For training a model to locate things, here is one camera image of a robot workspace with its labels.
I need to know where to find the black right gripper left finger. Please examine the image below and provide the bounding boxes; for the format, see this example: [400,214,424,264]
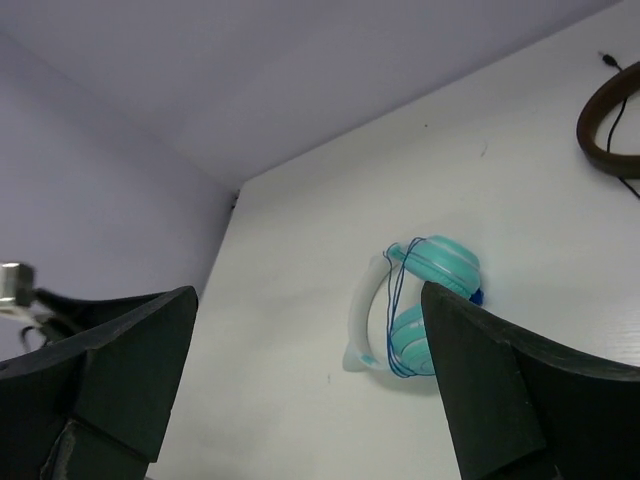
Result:
[1,286,198,479]

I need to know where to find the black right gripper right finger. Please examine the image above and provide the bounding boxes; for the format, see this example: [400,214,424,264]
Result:
[421,282,639,479]

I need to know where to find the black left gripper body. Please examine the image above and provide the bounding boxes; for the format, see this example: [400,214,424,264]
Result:
[19,289,163,350]

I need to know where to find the teal cat-ear headphones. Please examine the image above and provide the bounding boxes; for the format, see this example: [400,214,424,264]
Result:
[342,235,484,379]

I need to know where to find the blue headphone cable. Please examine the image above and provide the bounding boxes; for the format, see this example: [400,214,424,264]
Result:
[382,237,486,377]

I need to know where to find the brown silver headphones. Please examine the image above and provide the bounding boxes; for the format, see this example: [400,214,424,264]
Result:
[576,60,640,179]

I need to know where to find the black headphone cable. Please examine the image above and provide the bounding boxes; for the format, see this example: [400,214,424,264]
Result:
[597,49,640,201]

